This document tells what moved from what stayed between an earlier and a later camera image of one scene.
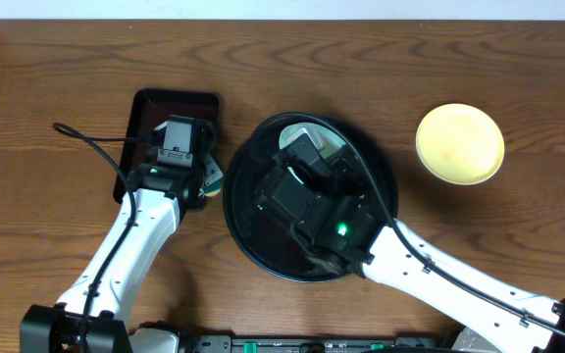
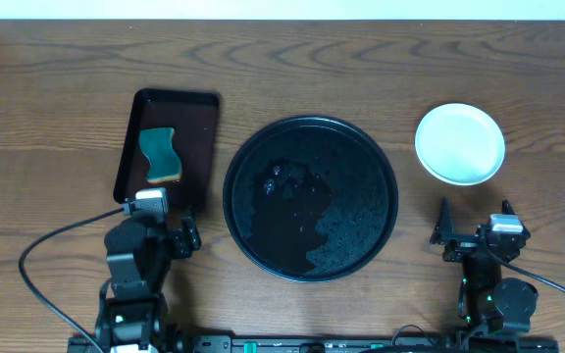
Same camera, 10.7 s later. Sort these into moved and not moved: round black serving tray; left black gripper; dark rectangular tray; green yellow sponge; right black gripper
Moved: green yellow sponge; right black gripper; left black gripper
Not moved: dark rectangular tray; round black serving tray
